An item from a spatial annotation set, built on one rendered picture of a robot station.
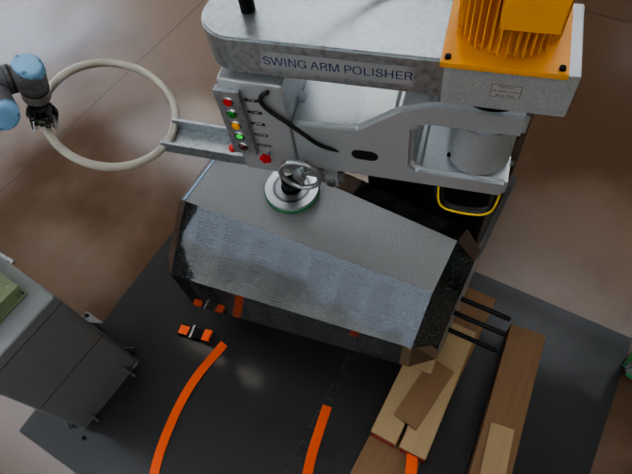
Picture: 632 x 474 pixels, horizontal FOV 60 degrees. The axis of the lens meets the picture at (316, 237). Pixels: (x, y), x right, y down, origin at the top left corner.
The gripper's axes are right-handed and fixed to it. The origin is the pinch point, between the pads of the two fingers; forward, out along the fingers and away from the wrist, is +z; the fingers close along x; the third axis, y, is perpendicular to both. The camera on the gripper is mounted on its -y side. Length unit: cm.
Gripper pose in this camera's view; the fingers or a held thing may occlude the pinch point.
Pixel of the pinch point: (45, 125)
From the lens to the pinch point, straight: 226.5
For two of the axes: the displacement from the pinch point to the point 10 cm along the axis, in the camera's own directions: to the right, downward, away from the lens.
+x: 9.3, -1.3, 3.5
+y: 2.5, 9.1, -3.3
